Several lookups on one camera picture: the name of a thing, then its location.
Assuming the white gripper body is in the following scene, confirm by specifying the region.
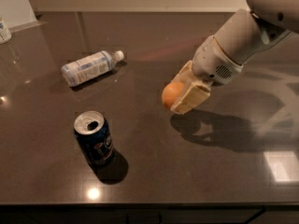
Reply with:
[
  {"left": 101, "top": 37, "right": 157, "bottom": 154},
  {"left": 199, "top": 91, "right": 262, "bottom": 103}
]
[{"left": 192, "top": 35, "right": 243, "bottom": 85}]

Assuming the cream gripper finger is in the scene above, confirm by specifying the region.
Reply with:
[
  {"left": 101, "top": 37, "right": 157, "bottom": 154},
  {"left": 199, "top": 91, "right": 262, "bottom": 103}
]
[
  {"left": 170, "top": 79, "right": 211, "bottom": 114},
  {"left": 171, "top": 61, "right": 193, "bottom": 84}
]

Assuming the orange fruit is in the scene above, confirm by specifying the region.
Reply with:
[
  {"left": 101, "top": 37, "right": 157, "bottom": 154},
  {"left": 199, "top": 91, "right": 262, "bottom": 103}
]
[{"left": 162, "top": 82, "right": 184, "bottom": 109}]

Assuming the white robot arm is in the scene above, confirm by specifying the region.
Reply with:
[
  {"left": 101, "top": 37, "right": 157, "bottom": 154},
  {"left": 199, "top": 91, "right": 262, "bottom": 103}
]
[{"left": 169, "top": 0, "right": 299, "bottom": 114}]

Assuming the blue pepsi can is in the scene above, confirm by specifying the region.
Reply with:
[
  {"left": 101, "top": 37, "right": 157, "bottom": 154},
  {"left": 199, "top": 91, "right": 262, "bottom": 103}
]
[{"left": 74, "top": 111, "right": 114, "bottom": 166}]

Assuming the clear plastic water bottle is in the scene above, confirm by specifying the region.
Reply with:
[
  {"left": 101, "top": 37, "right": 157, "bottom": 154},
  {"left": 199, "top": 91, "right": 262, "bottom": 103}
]
[{"left": 61, "top": 50, "right": 124, "bottom": 87}]

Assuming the white container at left edge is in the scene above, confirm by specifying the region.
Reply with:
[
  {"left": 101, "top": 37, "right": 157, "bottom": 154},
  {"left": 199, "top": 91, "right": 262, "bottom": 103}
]
[{"left": 0, "top": 17, "right": 12, "bottom": 44}]

